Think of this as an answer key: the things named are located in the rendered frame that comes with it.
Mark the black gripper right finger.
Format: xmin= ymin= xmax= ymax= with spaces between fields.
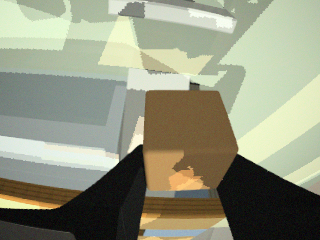
xmin=217 ymin=155 xmax=320 ymax=240

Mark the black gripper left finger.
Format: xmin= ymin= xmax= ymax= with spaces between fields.
xmin=0 ymin=144 xmax=147 ymax=240

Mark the brown block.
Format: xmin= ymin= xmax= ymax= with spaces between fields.
xmin=143 ymin=89 xmax=239 ymax=191

